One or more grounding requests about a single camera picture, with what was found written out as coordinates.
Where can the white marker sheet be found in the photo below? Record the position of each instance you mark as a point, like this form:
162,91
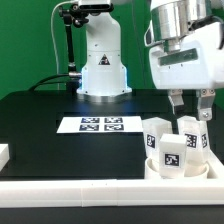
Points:
108,124

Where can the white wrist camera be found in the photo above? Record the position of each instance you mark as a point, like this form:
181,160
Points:
149,36

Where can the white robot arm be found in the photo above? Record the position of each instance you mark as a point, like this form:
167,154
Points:
172,21

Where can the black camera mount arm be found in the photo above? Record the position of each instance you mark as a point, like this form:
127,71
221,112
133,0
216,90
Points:
72,17

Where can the white front fence bar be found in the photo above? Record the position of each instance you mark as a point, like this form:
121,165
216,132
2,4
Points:
92,193

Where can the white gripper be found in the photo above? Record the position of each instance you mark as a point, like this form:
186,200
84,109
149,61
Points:
198,65

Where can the white camera on mount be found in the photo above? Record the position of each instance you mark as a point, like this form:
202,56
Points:
95,6

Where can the white left fence bar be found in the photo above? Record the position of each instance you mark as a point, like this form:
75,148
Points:
4,155

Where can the white round stool seat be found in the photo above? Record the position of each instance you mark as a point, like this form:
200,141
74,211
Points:
191,170

